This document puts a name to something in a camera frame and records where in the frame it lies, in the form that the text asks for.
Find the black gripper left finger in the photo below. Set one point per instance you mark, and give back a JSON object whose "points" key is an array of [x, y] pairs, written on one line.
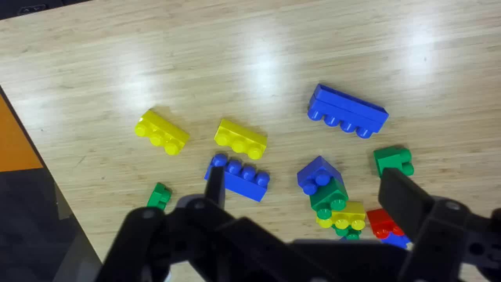
{"points": [[173, 240]]}

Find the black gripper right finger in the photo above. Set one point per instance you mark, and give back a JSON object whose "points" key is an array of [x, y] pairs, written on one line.
{"points": [[449, 235]]}

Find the blue narrow four-stud block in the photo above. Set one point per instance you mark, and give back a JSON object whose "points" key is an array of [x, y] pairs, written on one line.
{"points": [[347, 110]]}

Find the green building block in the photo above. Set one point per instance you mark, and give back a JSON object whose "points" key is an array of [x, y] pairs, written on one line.
{"points": [[159, 196]]}

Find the small blue block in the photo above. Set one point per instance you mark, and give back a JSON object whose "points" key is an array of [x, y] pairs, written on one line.
{"points": [[397, 242]]}

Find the red building block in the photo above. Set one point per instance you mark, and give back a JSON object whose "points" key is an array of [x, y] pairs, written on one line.
{"points": [[380, 221]]}

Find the blue wide eight-stud block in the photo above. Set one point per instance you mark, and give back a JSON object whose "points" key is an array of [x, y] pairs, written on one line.
{"points": [[245, 181]]}

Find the yellow building block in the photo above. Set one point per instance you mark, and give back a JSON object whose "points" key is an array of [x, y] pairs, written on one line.
{"points": [[352, 213]]}

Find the yellow four-stud block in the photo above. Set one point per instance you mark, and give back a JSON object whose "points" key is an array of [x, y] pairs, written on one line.
{"points": [[240, 138], [162, 132]]}

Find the green two-stud block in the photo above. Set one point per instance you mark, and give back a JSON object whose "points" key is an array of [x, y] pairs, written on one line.
{"points": [[331, 198]]}

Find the blue two-stud block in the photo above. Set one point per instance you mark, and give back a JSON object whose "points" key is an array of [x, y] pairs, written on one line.
{"points": [[319, 173]]}

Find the orange floor mat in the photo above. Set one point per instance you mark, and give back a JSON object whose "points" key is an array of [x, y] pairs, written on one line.
{"points": [[13, 146]]}

